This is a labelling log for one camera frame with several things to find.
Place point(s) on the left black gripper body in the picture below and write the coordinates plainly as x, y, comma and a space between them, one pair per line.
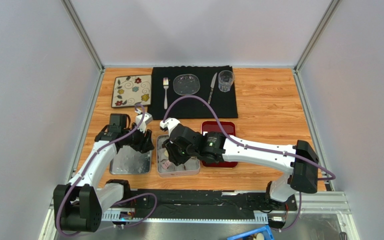
128, 138

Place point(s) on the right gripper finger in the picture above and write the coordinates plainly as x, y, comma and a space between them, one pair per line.
179, 157
169, 147

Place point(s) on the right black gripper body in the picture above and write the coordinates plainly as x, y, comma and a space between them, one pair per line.
174, 146

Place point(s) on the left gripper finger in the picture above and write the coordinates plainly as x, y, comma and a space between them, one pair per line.
137, 143
148, 144

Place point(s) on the silver chocolate tin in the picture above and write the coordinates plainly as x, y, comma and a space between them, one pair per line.
191, 167

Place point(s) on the pink metal tongs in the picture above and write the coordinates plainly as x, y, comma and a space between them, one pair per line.
165, 164

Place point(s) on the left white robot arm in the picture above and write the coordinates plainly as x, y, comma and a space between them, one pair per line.
78, 205

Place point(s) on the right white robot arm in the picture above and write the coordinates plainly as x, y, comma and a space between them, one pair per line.
298, 163

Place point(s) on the silver tin lid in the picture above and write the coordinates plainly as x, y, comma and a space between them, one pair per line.
131, 162

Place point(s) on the red lacquer tray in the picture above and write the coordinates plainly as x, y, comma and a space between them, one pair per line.
212, 126

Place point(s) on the floral square plate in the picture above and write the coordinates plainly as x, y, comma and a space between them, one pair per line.
131, 90

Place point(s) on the clear glass plate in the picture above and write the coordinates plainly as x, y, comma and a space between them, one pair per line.
186, 84

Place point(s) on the silver fork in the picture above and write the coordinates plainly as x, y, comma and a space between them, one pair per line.
166, 87

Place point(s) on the silver table knife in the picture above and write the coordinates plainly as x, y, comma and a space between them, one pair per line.
212, 85

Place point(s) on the black cloth placemat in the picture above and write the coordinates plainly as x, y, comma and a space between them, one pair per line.
223, 103

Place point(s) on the clear drinking glass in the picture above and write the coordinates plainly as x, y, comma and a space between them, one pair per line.
225, 80

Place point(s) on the blue plastic crate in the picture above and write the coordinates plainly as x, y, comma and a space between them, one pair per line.
261, 233

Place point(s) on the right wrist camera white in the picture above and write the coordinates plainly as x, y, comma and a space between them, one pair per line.
169, 124

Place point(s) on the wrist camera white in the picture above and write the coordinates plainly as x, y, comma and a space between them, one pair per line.
169, 124
142, 119

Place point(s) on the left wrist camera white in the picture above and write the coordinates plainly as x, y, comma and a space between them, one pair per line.
142, 119

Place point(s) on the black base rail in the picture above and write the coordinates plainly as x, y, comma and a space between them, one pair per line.
202, 205

